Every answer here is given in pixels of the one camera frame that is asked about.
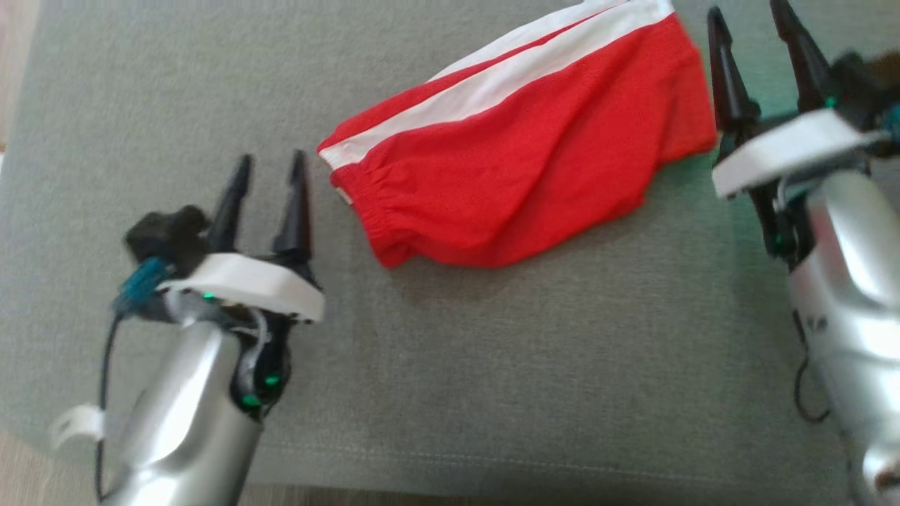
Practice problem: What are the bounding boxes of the white cable label tag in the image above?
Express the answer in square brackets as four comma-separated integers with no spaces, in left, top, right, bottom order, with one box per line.
[49,405,107,451]

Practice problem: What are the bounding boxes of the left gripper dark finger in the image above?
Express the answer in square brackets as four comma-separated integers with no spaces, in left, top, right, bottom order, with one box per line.
[272,149,313,265]
[207,154,253,254]

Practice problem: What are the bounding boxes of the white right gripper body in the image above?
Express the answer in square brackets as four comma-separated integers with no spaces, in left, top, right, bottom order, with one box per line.
[711,108,884,200]

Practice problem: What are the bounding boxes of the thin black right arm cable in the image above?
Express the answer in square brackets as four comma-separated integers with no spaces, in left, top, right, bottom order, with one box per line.
[792,309,832,424]

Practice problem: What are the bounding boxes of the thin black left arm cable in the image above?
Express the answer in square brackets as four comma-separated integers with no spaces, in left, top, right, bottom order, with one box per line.
[94,313,122,501]

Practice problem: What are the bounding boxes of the blue left camera connector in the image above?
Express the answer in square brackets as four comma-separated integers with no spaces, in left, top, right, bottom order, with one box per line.
[112,257,174,315]

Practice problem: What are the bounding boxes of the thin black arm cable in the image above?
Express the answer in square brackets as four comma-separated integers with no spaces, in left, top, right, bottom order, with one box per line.
[792,309,832,424]
[94,313,122,501]

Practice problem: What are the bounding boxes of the red shorts with white stripe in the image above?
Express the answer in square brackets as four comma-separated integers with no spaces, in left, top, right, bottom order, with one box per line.
[316,0,719,270]

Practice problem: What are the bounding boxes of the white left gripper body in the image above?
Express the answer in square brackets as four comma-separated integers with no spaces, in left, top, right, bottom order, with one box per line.
[157,253,326,324]

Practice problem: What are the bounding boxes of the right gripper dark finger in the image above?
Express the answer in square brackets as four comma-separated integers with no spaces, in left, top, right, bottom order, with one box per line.
[769,0,835,114]
[706,6,761,135]

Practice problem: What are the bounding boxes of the grey fabric sofa cushion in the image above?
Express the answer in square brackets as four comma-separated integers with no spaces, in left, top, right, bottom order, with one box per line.
[0,0,900,496]

